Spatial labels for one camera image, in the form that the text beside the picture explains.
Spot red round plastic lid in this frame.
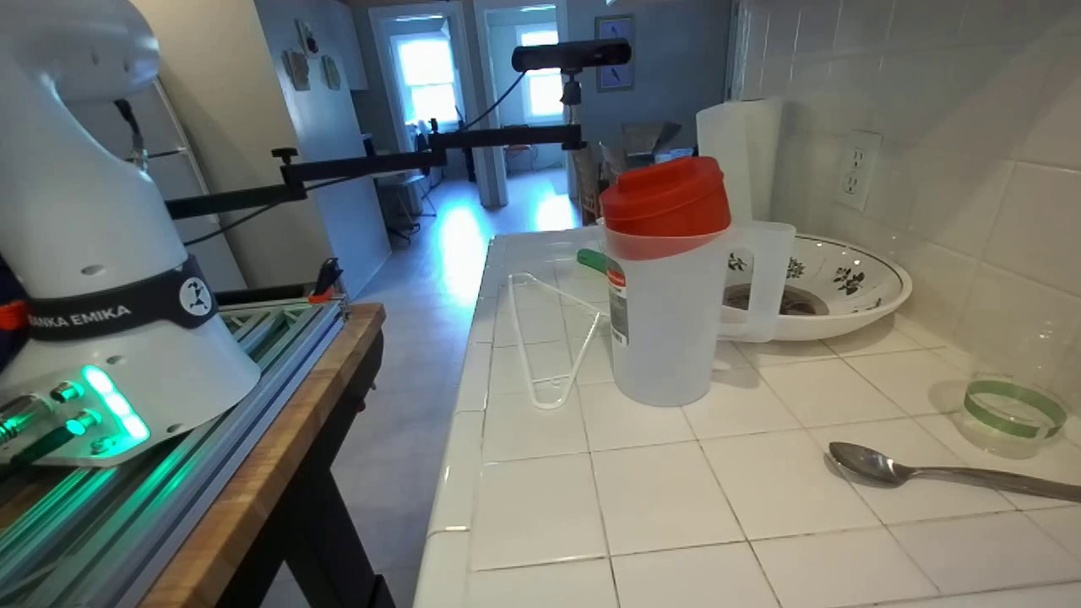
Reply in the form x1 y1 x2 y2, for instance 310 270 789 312
598 156 735 264

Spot clear plastic tongs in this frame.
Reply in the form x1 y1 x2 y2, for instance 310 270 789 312
503 267 612 411

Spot clear plastic pitcher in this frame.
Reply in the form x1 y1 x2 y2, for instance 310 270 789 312
574 215 799 411

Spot white paper towel roll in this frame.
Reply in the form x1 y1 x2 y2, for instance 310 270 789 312
692 94 786 230

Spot wooden workbench top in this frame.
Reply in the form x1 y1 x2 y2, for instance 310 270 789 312
139 299 389 608

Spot white floral ceramic bowl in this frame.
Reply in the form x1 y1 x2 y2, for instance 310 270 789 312
719 230 916 346

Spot metal spoon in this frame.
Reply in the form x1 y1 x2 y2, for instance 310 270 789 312
828 439 1081 507

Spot small green-rimmed dish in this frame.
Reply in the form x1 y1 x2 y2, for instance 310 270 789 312
953 374 1072 462

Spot framed wall picture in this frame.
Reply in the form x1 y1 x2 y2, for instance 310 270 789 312
591 13 638 94

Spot black camera boom pole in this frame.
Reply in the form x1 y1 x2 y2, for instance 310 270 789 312
164 66 586 222

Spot black stereo camera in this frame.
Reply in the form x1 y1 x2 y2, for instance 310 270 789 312
510 38 634 75

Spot white wall outlet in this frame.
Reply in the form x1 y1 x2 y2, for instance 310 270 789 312
836 132 885 215

